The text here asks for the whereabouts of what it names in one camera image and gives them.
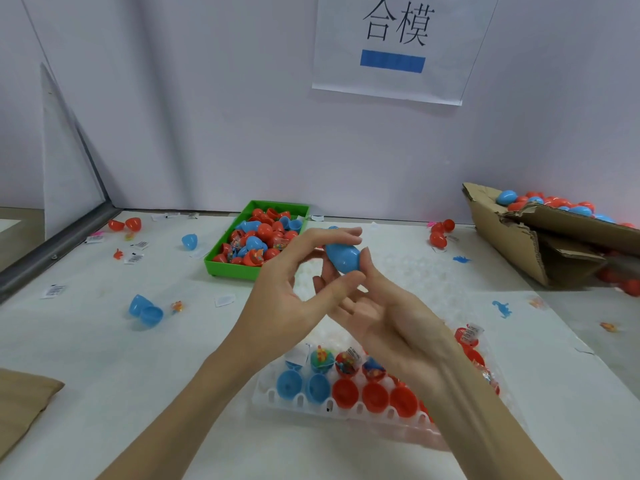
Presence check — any person's right forearm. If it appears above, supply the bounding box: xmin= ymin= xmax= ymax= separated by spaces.
xmin=420 ymin=339 xmax=561 ymax=480

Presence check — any green plastic tray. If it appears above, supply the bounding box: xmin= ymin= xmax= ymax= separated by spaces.
xmin=204 ymin=201 xmax=310 ymax=282

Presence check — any person's left forearm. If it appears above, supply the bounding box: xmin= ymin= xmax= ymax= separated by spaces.
xmin=100 ymin=345 xmax=279 ymax=480

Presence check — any person's left hand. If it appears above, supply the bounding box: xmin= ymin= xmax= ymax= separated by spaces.
xmin=222 ymin=227 xmax=367 ymax=374

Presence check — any clear plastic egg tray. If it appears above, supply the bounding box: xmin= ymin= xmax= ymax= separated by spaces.
xmin=250 ymin=255 xmax=521 ymax=451

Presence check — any pile of finished eggs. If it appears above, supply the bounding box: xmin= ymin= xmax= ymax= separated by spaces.
xmin=496 ymin=189 xmax=640 ymax=229

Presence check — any cardboard box of capsules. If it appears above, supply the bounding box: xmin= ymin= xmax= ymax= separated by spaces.
xmin=463 ymin=183 xmax=640 ymax=289

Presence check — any grey metal rail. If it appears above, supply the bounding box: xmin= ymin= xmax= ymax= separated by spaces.
xmin=0 ymin=203 xmax=121 ymax=301

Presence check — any white paper sign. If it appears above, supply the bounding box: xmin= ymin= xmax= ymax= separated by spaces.
xmin=312 ymin=0 xmax=501 ymax=107

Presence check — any clear triangular panel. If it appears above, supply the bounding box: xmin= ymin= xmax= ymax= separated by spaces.
xmin=40 ymin=63 xmax=109 ymax=241

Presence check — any person's right hand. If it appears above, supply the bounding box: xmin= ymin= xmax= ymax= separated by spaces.
xmin=312 ymin=247 xmax=469 ymax=388

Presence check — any flat brown cardboard sheet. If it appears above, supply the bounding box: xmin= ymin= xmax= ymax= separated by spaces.
xmin=0 ymin=367 xmax=65 ymax=461

